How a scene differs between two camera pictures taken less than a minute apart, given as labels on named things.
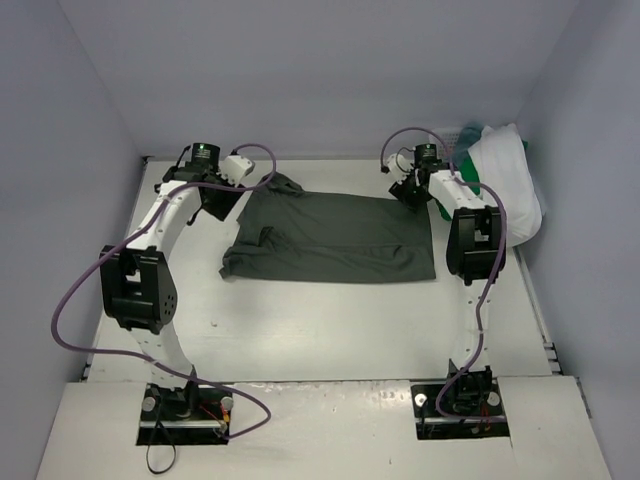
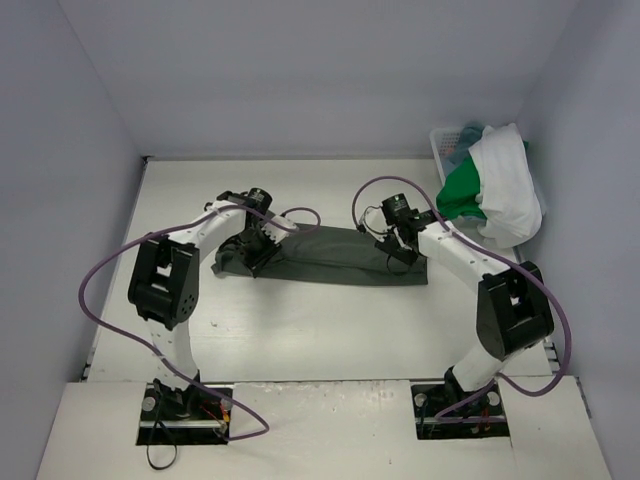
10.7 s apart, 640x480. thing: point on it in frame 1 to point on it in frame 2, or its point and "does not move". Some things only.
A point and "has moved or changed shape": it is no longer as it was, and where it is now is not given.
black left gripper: [220, 198] to [257, 252]
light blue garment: [468, 136] does not move
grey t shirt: [285, 233] has moved or changed shape
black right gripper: [410, 191] to [392, 247]
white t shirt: [502, 160] does not move
